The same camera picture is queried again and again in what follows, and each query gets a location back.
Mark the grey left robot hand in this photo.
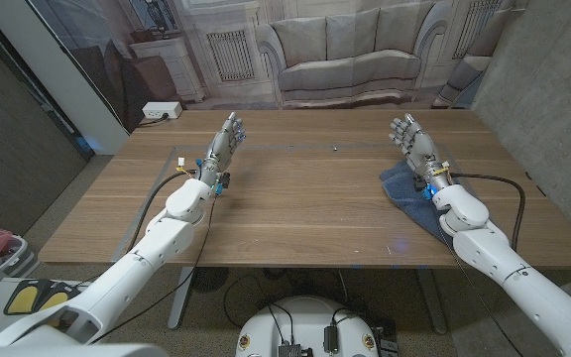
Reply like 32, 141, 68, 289
196, 111, 247, 187

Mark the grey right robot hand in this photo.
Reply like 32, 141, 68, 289
389, 112, 453, 193

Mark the blue towel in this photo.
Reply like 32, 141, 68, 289
378, 159, 458, 244

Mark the white power strip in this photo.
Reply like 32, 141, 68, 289
141, 101, 183, 120

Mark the printed sofa room backdrop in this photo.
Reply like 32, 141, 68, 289
27, 0, 529, 135

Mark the black round fan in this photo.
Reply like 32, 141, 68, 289
190, 266, 230, 294

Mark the grey metal table leg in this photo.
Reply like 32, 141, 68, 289
416, 267, 449, 336
167, 266, 195, 331

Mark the white robot torso base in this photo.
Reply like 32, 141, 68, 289
234, 296, 381, 357

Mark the black adapter box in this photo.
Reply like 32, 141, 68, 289
322, 324, 340, 356

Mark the yellow and black pedal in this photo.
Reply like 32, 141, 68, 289
2, 278, 81, 316

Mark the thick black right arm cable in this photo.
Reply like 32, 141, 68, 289
449, 172, 527, 252

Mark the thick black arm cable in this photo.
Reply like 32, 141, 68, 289
129, 171, 197, 249
449, 172, 527, 252

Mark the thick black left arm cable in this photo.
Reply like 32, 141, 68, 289
129, 171, 197, 249

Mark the black floor cable loop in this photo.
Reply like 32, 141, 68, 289
223, 274, 296, 348

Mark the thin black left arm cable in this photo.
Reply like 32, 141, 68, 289
89, 193, 217, 345

